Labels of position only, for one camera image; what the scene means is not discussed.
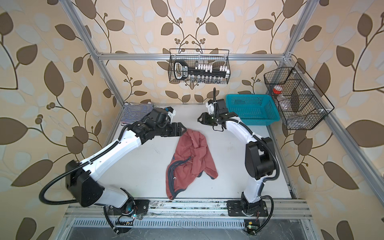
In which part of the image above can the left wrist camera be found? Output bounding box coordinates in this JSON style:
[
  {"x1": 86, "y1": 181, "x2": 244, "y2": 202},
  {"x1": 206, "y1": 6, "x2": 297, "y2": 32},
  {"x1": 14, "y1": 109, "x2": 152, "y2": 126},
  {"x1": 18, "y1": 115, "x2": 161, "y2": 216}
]
[{"x1": 165, "y1": 107, "x2": 176, "y2": 122}]

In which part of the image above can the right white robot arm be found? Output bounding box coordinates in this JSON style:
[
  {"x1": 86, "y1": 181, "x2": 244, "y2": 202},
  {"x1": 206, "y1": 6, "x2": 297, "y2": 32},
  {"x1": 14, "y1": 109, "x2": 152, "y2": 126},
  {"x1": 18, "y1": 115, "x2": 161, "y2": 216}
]
[{"x1": 198, "y1": 113, "x2": 280, "y2": 217}]

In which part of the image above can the teal plastic basket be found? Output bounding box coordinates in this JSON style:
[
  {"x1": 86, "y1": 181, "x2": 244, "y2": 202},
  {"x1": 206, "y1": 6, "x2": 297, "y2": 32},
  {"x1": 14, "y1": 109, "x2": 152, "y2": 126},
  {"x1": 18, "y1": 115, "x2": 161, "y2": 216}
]
[{"x1": 226, "y1": 94, "x2": 280, "y2": 126}]

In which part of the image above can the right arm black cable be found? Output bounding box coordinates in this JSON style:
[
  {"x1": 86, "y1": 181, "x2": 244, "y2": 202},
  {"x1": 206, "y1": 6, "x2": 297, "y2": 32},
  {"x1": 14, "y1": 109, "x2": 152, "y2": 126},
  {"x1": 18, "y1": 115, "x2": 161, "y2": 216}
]
[{"x1": 212, "y1": 87, "x2": 281, "y2": 235}]

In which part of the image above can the black wire basket back wall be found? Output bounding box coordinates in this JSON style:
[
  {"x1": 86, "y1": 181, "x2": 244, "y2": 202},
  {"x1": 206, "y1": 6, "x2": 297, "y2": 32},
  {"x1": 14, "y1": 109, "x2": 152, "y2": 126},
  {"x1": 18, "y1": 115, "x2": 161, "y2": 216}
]
[{"x1": 166, "y1": 48, "x2": 231, "y2": 85}]

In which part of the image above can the black socket tool set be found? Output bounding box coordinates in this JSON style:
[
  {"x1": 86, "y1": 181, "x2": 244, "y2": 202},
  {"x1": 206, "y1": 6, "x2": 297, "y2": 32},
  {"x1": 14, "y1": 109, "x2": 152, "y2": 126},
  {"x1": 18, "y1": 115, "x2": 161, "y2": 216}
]
[{"x1": 171, "y1": 60, "x2": 231, "y2": 84}]

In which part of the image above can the blue white striped tank top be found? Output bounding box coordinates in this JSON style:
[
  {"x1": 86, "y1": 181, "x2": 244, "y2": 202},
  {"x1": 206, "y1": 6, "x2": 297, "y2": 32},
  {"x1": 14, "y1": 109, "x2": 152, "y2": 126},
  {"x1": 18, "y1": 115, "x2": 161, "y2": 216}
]
[{"x1": 120, "y1": 103, "x2": 154, "y2": 126}]

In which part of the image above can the black wire basket wall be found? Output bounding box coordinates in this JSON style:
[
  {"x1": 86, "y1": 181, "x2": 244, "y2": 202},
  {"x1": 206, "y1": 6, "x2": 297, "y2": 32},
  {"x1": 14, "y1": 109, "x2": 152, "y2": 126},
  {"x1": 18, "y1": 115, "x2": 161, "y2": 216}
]
[
  {"x1": 166, "y1": 48, "x2": 231, "y2": 85},
  {"x1": 264, "y1": 63, "x2": 335, "y2": 130}
]

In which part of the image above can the maroon garment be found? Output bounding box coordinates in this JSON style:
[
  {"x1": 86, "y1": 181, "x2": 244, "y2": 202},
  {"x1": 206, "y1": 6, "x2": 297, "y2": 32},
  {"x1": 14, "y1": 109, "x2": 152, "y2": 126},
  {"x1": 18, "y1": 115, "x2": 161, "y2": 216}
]
[{"x1": 166, "y1": 129, "x2": 218, "y2": 200}]

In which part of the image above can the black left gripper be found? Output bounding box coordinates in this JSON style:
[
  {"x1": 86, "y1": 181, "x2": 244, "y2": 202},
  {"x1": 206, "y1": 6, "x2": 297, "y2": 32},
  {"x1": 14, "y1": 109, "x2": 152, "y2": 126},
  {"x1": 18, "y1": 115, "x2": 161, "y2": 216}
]
[{"x1": 154, "y1": 121, "x2": 188, "y2": 137}]

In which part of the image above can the black wire basket right wall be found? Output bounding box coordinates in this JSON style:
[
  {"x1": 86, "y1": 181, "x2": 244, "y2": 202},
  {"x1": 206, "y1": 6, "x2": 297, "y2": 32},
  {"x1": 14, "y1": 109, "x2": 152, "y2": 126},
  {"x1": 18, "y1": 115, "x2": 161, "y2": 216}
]
[{"x1": 264, "y1": 63, "x2": 335, "y2": 130}]

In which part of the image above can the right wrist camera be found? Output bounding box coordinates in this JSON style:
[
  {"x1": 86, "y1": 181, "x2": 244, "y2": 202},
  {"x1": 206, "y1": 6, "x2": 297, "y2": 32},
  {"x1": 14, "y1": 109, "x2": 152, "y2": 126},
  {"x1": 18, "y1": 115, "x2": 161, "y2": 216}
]
[{"x1": 206, "y1": 101, "x2": 219, "y2": 118}]

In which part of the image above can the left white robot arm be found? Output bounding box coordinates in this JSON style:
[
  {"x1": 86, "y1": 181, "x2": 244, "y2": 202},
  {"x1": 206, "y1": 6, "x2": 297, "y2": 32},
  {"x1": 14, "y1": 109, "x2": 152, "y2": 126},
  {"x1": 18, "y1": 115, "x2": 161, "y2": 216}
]
[{"x1": 66, "y1": 107, "x2": 187, "y2": 213}]

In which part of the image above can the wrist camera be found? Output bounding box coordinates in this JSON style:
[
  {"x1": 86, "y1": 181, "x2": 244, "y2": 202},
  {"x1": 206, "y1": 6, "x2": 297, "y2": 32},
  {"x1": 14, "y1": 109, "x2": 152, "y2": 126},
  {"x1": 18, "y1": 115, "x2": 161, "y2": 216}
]
[
  {"x1": 165, "y1": 107, "x2": 176, "y2": 122},
  {"x1": 206, "y1": 101, "x2": 219, "y2": 118}
]

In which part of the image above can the red capped clear bottle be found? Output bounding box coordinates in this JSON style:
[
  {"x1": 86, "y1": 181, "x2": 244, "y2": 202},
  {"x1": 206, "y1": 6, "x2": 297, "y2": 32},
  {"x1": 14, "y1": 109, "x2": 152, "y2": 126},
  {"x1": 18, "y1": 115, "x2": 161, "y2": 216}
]
[{"x1": 273, "y1": 85, "x2": 292, "y2": 112}]

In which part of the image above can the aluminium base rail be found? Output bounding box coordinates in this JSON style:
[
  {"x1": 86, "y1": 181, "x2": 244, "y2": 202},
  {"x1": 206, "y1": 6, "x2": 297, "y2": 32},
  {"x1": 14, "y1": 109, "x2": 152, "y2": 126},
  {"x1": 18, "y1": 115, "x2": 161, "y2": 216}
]
[{"x1": 61, "y1": 198, "x2": 313, "y2": 233}]

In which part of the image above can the aluminium frame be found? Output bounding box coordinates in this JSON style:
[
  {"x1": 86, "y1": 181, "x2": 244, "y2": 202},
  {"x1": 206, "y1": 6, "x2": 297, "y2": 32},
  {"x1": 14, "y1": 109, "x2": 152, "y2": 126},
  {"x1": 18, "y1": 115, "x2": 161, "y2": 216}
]
[{"x1": 60, "y1": 1, "x2": 384, "y2": 203}]

